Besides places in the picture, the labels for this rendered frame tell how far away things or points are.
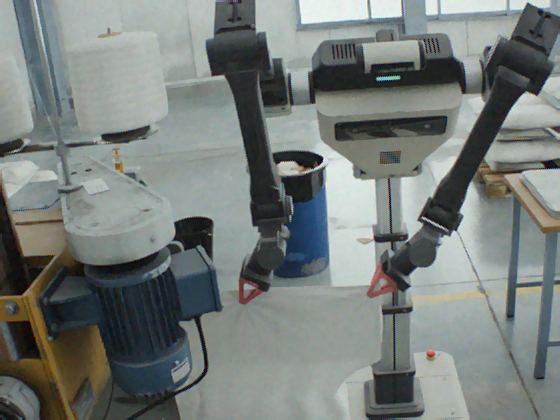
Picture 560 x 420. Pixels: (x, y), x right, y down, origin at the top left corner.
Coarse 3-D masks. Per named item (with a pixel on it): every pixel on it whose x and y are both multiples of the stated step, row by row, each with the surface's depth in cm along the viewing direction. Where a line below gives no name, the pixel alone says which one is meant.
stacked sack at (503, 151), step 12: (492, 144) 453; (504, 144) 449; (516, 144) 444; (528, 144) 442; (540, 144) 440; (552, 144) 439; (492, 156) 439; (504, 156) 437; (516, 156) 435; (528, 156) 434; (540, 156) 433; (552, 156) 433
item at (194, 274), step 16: (176, 256) 111; (192, 256) 110; (176, 272) 105; (192, 272) 105; (208, 272) 106; (176, 288) 105; (192, 288) 106; (208, 288) 107; (176, 304) 107; (192, 304) 107; (208, 304) 108
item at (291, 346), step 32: (288, 288) 143; (320, 288) 142; (352, 288) 140; (192, 320) 147; (224, 320) 147; (256, 320) 146; (288, 320) 145; (320, 320) 143; (352, 320) 143; (192, 352) 151; (224, 352) 150; (256, 352) 150; (288, 352) 148; (320, 352) 147; (352, 352) 146; (224, 384) 150; (256, 384) 149; (288, 384) 148; (320, 384) 147; (224, 416) 149; (256, 416) 147; (288, 416) 147; (320, 416) 146
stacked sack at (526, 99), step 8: (480, 96) 497; (528, 96) 480; (544, 96) 487; (472, 104) 488; (480, 104) 477; (520, 104) 465; (528, 104) 464; (536, 104) 464; (544, 104) 464; (552, 104) 467
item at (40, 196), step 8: (32, 184) 150; (40, 184) 149; (48, 184) 148; (56, 184) 148; (16, 192) 145; (24, 192) 145; (32, 192) 144; (40, 192) 143; (48, 192) 143; (56, 192) 142; (16, 200) 140; (24, 200) 139; (32, 200) 138; (40, 200) 138; (48, 200) 137; (56, 200) 137; (16, 208) 134; (24, 208) 134; (32, 208) 133; (40, 208) 133; (48, 208) 132; (56, 208) 132
